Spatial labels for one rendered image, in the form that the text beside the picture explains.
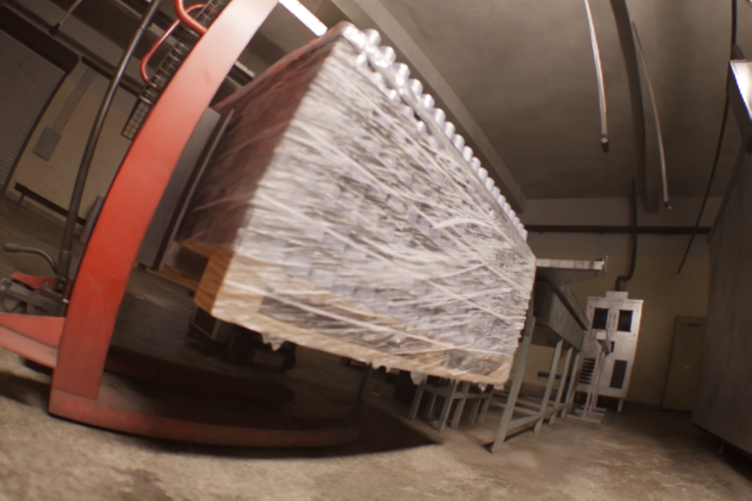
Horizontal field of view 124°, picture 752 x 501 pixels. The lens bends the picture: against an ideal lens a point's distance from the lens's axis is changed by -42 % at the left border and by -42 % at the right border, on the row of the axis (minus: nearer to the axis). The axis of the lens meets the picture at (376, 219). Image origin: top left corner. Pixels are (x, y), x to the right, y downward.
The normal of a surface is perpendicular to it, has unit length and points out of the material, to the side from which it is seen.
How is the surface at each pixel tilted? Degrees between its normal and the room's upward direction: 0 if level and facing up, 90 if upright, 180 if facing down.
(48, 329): 90
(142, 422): 90
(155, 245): 90
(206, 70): 90
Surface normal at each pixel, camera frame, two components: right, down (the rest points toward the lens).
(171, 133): 0.73, 0.00
